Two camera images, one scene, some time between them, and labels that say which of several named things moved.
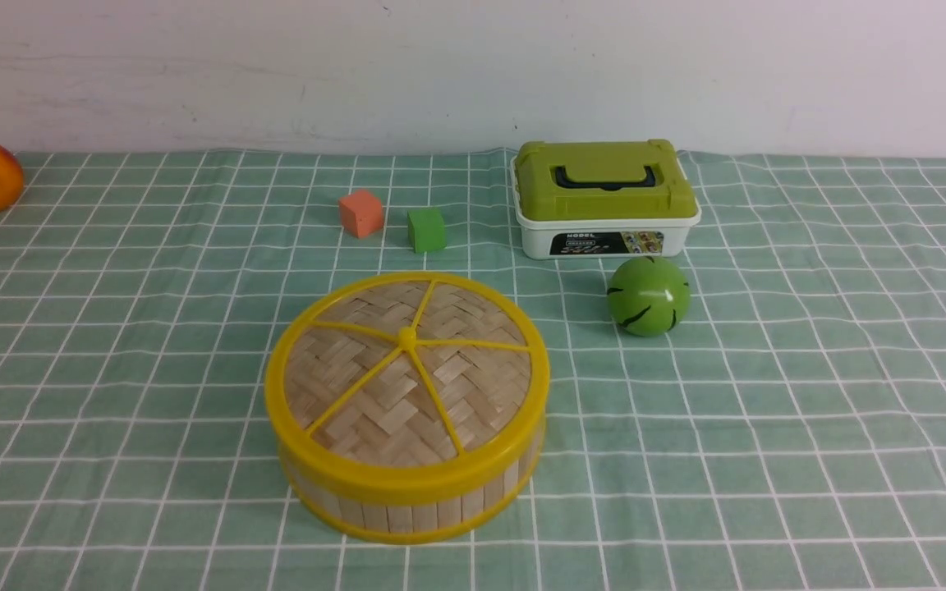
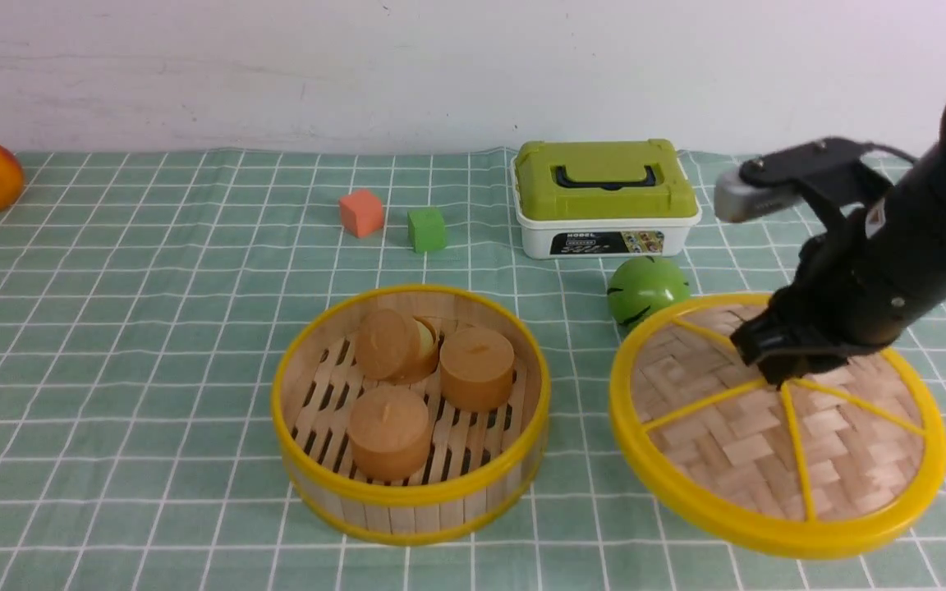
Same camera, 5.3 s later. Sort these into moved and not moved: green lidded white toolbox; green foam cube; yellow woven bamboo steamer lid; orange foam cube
Moved: yellow woven bamboo steamer lid
Not moved: orange foam cube; green foam cube; green lidded white toolbox
